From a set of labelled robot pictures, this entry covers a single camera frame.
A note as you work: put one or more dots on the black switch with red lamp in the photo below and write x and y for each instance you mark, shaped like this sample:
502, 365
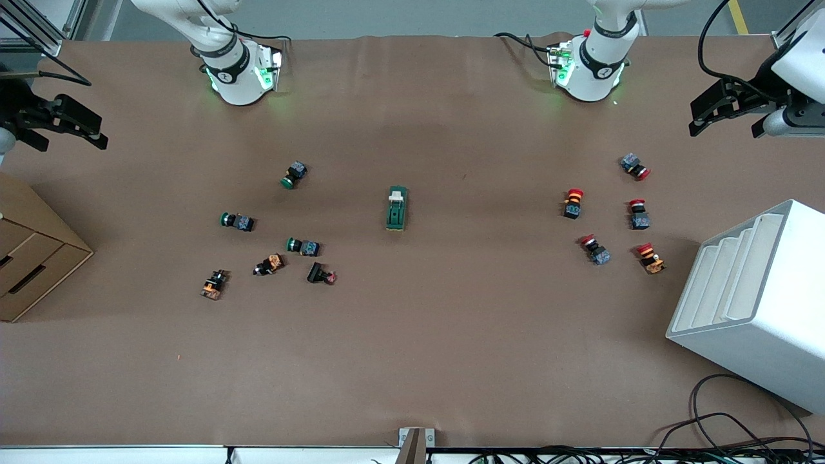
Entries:
317, 273

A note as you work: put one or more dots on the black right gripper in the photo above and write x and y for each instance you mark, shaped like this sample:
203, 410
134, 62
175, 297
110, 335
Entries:
26, 114

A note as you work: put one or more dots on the metal table edge bracket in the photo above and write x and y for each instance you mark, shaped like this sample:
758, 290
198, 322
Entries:
416, 444

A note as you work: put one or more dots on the aluminium frame profile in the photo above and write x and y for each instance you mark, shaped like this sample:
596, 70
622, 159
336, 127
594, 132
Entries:
48, 46
783, 42

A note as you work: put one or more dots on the red mushroom button grey block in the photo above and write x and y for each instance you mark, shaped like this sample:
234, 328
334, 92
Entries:
599, 255
639, 220
631, 162

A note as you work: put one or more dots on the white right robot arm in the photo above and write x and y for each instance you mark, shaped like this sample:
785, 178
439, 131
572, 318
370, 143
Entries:
235, 77

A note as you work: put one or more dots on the green load switch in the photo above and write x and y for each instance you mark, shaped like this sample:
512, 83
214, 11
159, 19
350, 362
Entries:
396, 216

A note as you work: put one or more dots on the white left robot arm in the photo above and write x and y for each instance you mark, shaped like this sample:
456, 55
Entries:
596, 64

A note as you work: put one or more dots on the white table edge rail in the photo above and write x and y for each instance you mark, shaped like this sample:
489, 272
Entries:
129, 456

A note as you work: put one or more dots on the red mushroom button orange block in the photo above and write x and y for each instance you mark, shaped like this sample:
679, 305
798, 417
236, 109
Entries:
572, 207
652, 263

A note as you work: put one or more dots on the orange black selector switch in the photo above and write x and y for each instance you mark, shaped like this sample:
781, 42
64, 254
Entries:
213, 287
271, 264

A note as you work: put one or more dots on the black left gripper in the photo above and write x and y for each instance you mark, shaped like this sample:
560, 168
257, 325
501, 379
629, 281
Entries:
753, 101

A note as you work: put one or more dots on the brown cardboard drawer box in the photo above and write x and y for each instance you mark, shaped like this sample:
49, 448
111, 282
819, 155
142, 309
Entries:
38, 258

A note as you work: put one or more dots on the brown paper table cover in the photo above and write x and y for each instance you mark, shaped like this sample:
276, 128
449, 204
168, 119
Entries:
451, 354

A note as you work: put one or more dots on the green push button switch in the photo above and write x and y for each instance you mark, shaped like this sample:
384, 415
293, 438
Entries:
308, 248
296, 172
242, 223

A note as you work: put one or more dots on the white stepped storage rack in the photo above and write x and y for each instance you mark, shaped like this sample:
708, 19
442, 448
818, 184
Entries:
760, 348

